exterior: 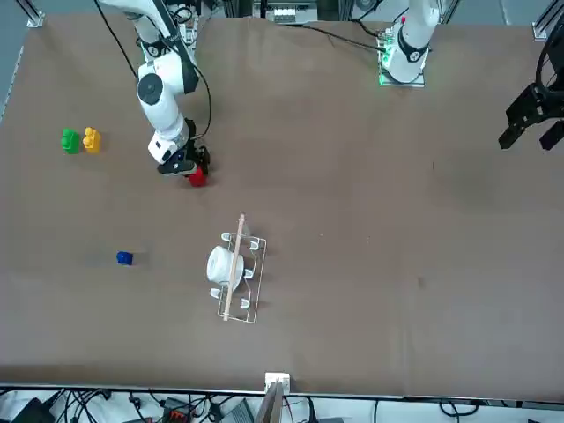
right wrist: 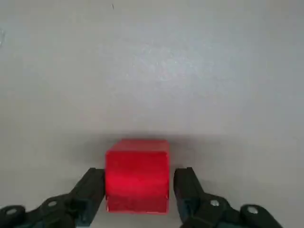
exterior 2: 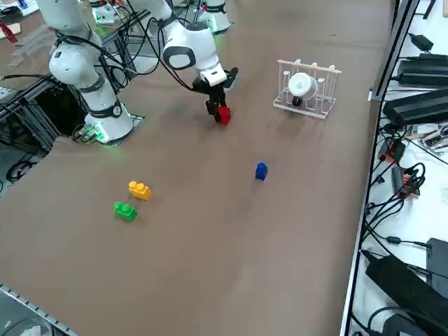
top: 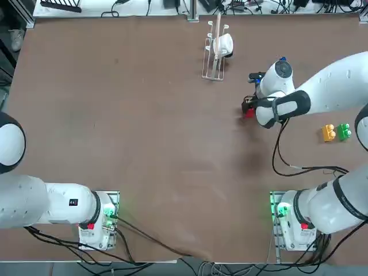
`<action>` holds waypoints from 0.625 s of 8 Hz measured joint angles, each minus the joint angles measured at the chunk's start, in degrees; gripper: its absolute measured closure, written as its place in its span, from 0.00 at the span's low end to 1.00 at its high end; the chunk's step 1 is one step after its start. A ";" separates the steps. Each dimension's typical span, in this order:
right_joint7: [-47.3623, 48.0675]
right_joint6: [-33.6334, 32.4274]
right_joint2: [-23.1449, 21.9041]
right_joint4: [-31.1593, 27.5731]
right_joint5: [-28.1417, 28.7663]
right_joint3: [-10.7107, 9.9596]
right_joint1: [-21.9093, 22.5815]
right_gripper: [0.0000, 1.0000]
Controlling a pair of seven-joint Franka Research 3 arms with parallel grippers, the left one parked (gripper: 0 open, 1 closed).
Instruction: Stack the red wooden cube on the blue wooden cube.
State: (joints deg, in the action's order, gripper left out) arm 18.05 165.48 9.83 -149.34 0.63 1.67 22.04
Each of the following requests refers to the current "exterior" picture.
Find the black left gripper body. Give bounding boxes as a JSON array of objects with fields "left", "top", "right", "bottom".
[{"left": 505, "top": 82, "right": 564, "bottom": 130}]

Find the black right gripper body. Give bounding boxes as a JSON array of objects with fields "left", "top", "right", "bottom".
[{"left": 157, "top": 147, "right": 202, "bottom": 176}]

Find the red wooden cube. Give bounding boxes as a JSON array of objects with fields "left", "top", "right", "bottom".
[{"left": 188, "top": 166, "right": 209, "bottom": 189}]

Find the aluminium corner profile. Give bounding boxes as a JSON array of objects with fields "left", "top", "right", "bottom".
[
  {"left": 17, "top": 0, "right": 46, "bottom": 30},
  {"left": 531, "top": 6, "right": 564, "bottom": 43}
]

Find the yellow toy brick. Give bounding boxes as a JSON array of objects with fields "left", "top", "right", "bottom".
[{"left": 82, "top": 126, "right": 103, "bottom": 155}]

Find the white cup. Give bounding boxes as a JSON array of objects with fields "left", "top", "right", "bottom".
[{"left": 205, "top": 244, "right": 246, "bottom": 293}]

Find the green toy brick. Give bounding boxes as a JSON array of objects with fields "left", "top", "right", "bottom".
[{"left": 60, "top": 127, "right": 82, "bottom": 156}]

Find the white power strip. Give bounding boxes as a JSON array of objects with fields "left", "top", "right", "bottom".
[{"left": 272, "top": 6, "right": 301, "bottom": 24}]

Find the red and black device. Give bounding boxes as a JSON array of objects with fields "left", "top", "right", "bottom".
[{"left": 161, "top": 397, "right": 191, "bottom": 423}]

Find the black power adapter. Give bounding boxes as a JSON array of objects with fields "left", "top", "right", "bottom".
[{"left": 8, "top": 396, "right": 56, "bottom": 423}]

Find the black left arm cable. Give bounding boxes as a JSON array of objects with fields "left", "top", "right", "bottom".
[{"left": 534, "top": 28, "right": 564, "bottom": 96}]

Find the white wire cup rack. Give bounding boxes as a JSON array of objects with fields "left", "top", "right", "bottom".
[{"left": 215, "top": 213, "right": 269, "bottom": 326}]

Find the black cable on table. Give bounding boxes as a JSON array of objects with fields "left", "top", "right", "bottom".
[{"left": 276, "top": 22, "right": 385, "bottom": 53}]

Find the white bracket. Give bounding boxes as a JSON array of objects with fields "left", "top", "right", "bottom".
[{"left": 263, "top": 371, "right": 293, "bottom": 394}]

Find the aluminium profile post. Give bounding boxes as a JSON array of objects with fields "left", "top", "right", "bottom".
[{"left": 254, "top": 381, "right": 288, "bottom": 423}]

